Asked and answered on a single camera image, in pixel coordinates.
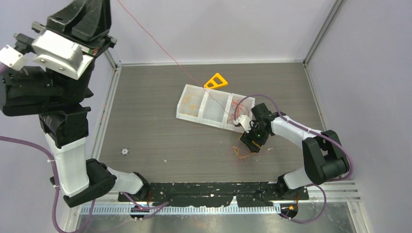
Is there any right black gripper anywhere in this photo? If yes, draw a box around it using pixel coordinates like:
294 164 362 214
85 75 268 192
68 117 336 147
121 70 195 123
240 120 271 153

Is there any yellow cable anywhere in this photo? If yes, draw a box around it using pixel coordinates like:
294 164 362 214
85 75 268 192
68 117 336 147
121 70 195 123
182 94 202 117
231 146 258 160

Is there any dark red-orange cable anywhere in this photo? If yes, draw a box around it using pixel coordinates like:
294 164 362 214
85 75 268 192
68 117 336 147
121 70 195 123
230 99 255 123

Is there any pink cable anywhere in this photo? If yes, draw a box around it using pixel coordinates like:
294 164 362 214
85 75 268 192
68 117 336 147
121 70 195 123
116 0 239 123

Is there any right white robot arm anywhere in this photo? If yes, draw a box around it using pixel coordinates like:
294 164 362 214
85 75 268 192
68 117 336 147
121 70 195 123
234 103 351 199

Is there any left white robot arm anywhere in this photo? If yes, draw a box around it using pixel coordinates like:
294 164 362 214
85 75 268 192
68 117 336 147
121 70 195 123
0 0 150 207

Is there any white three-compartment tray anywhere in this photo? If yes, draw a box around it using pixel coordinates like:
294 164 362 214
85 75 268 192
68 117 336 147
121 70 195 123
176 84 255 133

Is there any yellow triangular plastic piece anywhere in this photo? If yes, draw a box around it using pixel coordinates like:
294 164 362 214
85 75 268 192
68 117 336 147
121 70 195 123
204 73 229 89

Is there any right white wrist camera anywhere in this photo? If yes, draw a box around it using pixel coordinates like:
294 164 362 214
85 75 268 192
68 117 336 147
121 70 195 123
233 115 255 133

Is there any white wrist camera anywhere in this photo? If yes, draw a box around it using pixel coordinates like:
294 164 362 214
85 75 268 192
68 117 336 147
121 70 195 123
0 30 94 80
233 115 255 133

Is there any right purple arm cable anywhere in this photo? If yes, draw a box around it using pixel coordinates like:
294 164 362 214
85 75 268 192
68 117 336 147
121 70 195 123
233 94 355 224

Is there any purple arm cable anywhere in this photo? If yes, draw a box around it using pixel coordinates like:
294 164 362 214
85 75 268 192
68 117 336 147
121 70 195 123
233 94 355 224
0 136 97 233

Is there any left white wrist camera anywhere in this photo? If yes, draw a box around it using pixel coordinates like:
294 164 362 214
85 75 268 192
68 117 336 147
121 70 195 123
0 30 94 80

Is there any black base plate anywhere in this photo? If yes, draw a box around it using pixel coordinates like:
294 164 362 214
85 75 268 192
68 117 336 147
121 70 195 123
129 182 309 207

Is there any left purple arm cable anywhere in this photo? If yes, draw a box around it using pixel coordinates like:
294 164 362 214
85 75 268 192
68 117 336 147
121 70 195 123
0 136 97 233

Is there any white slotted cable duct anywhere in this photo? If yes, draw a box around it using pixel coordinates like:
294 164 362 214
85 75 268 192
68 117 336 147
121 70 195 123
92 203 286 215

